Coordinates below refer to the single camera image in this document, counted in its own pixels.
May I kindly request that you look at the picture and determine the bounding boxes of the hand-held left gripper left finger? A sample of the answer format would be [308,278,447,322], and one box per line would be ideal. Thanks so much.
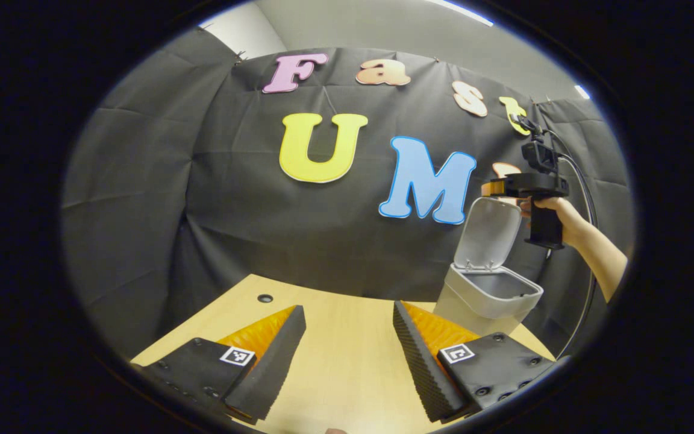
[133,304,307,423]

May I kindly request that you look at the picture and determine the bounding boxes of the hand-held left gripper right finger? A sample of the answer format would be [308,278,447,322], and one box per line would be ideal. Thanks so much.
[392,300,558,423]

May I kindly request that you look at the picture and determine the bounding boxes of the white desktop garbage bin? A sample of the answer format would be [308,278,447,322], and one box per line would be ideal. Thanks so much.
[433,197,545,337]

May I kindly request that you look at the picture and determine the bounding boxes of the wooden desktop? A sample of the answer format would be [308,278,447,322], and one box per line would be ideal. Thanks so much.
[131,274,558,434]

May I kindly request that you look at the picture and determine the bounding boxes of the large ceiling light panel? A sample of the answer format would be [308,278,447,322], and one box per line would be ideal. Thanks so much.
[425,0,495,28]

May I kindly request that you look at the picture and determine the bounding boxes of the black backdrop cloth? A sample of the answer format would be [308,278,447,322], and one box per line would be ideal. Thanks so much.
[63,27,634,362]

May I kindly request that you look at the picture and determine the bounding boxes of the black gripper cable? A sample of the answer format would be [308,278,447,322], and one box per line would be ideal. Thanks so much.
[543,130,601,359]

